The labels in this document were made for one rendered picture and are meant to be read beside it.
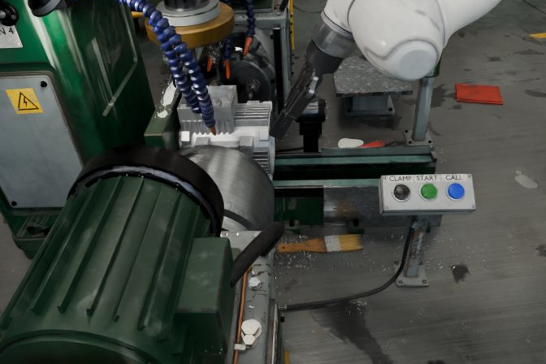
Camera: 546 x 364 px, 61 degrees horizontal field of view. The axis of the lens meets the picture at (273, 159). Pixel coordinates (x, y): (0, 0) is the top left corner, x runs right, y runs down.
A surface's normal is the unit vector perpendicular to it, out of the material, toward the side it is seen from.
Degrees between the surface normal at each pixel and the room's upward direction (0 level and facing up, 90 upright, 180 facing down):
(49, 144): 90
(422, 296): 0
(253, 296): 0
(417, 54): 100
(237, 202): 36
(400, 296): 0
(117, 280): 23
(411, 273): 90
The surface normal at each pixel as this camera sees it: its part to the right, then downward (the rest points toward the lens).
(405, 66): 0.06, 0.72
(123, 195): 0.02, -0.79
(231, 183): 0.42, -0.71
